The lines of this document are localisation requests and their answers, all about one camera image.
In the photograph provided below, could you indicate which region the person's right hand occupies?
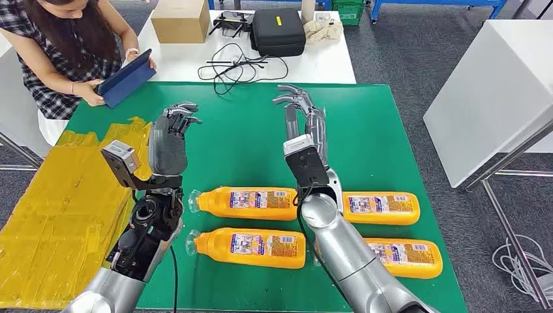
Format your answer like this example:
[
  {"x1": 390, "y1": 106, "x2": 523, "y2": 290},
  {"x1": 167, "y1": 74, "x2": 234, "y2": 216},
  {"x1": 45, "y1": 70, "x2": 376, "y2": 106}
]
[{"x1": 73, "y1": 79, "x2": 107, "y2": 108}]

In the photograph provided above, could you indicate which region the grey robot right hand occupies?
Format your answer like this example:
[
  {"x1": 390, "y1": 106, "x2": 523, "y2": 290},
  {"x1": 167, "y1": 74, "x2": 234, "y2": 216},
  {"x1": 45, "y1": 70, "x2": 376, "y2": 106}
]
[{"x1": 272, "y1": 84, "x2": 328, "y2": 168}]

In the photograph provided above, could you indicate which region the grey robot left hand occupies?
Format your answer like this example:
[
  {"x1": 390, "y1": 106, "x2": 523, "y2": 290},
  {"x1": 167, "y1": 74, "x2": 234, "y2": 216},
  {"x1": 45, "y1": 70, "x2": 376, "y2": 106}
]
[{"x1": 148, "y1": 101, "x2": 203, "y2": 178}]

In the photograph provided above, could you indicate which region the person's left hand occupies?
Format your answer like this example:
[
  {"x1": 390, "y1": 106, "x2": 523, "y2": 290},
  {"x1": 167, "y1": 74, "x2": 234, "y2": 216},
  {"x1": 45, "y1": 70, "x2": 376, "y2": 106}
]
[{"x1": 126, "y1": 51, "x2": 157, "y2": 71}]

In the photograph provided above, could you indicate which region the tablet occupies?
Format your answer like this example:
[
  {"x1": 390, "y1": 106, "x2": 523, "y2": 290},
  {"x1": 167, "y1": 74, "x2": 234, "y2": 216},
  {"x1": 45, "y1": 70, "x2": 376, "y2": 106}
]
[{"x1": 95, "y1": 48, "x2": 157, "y2": 109}]

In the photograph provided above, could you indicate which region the orange detergent bottle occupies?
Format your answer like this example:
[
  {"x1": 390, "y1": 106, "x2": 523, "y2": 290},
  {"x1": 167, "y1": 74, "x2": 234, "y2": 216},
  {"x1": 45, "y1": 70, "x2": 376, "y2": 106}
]
[
  {"x1": 188, "y1": 186, "x2": 299, "y2": 222},
  {"x1": 185, "y1": 228, "x2": 306, "y2": 270},
  {"x1": 342, "y1": 192, "x2": 421, "y2": 226},
  {"x1": 365, "y1": 237, "x2": 444, "y2": 280}
]

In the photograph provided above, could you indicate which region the brown cardboard box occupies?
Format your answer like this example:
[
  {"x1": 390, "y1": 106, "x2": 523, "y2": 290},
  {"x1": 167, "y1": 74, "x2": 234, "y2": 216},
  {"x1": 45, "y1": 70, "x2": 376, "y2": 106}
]
[{"x1": 150, "y1": 0, "x2": 211, "y2": 44}]

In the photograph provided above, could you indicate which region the person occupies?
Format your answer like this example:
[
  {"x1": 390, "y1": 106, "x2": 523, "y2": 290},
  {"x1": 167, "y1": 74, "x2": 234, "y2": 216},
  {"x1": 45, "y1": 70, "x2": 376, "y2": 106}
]
[{"x1": 0, "y1": 0, "x2": 157, "y2": 147}]

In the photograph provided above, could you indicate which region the white table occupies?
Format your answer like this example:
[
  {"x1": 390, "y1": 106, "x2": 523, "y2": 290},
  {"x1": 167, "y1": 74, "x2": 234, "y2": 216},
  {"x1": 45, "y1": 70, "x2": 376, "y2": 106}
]
[
  {"x1": 422, "y1": 19, "x2": 553, "y2": 188},
  {"x1": 0, "y1": 34, "x2": 53, "y2": 172},
  {"x1": 122, "y1": 9, "x2": 357, "y2": 85}
]

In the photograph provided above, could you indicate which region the green table mat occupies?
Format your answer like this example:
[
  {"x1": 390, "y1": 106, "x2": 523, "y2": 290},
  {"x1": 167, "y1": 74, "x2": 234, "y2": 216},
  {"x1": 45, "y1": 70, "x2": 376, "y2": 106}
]
[{"x1": 65, "y1": 82, "x2": 470, "y2": 313}]

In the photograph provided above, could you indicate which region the black device with antennas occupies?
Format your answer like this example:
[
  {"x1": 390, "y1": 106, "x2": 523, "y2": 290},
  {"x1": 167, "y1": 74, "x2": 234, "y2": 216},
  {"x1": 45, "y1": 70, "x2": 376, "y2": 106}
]
[{"x1": 208, "y1": 11, "x2": 255, "y2": 39}]

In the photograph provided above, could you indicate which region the beige cloth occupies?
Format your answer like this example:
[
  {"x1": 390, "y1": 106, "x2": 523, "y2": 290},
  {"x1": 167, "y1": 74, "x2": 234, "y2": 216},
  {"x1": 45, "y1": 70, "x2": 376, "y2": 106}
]
[{"x1": 303, "y1": 18, "x2": 344, "y2": 45}]

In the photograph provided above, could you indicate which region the black zip case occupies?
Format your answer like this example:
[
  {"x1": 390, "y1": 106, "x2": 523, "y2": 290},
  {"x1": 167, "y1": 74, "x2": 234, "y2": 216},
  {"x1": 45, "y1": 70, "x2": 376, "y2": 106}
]
[{"x1": 249, "y1": 7, "x2": 306, "y2": 58}]

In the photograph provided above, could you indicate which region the beige cardboard tube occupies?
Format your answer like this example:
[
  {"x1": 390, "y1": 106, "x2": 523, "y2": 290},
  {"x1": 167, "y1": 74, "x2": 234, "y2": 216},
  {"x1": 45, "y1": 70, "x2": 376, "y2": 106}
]
[{"x1": 301, "y1": 0, "x2": 316, "y2": 25}]

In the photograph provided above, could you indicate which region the green plastic crate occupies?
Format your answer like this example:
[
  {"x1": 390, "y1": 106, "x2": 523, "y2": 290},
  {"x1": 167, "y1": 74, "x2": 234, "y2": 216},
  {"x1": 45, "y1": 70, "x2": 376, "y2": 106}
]
[{"x1": 331, "y1": 0, "x2": 366, "y2": 27}]

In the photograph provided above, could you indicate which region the yellow taped cardboard sheet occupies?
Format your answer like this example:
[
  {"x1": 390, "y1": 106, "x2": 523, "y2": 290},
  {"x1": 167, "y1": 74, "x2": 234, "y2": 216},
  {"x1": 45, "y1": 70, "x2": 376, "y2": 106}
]
[{"x1": 0, "y1": 116, "x2": 153, "y2": 311}]

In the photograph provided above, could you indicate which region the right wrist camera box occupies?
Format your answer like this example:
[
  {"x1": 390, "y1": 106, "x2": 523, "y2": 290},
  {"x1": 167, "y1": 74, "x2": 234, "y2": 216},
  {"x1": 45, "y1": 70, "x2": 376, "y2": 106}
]
[{"x1": 282, "y1": 134, "x2": 331, "y2": 189}]

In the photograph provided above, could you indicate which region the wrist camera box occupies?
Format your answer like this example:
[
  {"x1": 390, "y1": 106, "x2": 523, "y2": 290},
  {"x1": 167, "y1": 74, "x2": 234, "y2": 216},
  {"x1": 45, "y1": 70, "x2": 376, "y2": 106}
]
[
  {"x1": 100, "y1": 139, "x2": 183, "y2": 192},
  {"x1": 282, "y1": 134, "x2": 331, "y2": 189}
]

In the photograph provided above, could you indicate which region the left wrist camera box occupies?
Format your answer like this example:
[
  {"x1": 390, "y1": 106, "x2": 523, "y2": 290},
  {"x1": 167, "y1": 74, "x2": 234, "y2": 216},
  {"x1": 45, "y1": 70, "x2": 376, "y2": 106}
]
[{"x1": 100, "y1": 139, "x2": 183, "y2": 192}]

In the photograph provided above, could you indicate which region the blue metal rack frame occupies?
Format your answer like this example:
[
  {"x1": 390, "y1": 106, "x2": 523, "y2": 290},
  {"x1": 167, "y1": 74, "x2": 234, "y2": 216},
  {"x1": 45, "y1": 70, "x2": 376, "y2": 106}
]
[
  {"x1": 207, "y1": 0, "x2": 333, "y2": 12},
  {"x1": 370, "y1": 0, "x2": 509, "y2": 25}
]

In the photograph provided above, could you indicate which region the tangled black cable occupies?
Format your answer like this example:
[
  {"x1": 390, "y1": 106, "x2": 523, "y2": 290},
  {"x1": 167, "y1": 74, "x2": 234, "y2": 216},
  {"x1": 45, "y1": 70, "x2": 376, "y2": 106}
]
[{"x1": 198, "y1": 42, "x2": 290, "y2": 96}]

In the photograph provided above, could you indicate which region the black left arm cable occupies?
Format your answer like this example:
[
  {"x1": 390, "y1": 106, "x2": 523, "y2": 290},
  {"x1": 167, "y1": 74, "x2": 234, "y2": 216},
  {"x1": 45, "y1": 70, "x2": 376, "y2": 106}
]
[{"x1": 170, "y1": 245, "x2": 180, "y2": 313}]

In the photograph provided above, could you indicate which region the steel table leg frame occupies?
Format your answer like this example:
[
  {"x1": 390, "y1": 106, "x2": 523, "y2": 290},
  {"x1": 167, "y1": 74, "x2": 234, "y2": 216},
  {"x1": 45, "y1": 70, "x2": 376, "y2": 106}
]
[{"x1": 464, "y1": 119, "x2": 553, "y2": 311}]

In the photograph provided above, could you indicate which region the white cable bundle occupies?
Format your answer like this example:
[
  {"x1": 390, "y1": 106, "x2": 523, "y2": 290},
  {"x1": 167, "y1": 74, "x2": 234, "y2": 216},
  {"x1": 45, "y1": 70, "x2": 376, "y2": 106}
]
[{"x1": 491, "y1": 234, "x2": 553, "y2": 303}]

